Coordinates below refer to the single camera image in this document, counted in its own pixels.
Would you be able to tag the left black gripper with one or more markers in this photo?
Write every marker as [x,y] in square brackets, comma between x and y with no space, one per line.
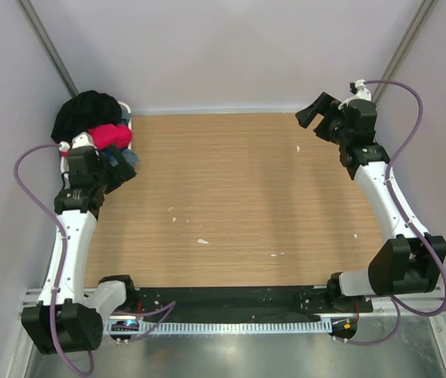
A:
[120,172]

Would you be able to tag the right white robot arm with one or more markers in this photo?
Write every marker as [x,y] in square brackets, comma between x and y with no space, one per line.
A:
[411,259]

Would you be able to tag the grey blue t shirt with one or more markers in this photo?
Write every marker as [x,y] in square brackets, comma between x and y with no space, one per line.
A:
[130,156]

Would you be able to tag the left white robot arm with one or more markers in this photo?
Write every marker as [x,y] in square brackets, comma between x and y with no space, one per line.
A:
[64,317]

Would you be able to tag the white slotted cable duct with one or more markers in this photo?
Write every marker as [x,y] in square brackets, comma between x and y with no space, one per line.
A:
[128,327]

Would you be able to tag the black t shirt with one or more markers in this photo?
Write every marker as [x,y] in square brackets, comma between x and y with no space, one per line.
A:
[87,110]

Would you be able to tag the red t shirt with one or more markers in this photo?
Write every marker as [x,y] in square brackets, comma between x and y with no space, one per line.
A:
[106,135]

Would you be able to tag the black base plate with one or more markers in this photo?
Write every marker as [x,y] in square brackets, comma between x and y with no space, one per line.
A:
[245,305]

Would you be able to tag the white laundry basket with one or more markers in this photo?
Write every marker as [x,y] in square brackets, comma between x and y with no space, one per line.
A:
[64,147]

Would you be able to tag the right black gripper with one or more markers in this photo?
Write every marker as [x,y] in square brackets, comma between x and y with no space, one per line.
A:
[323,105]

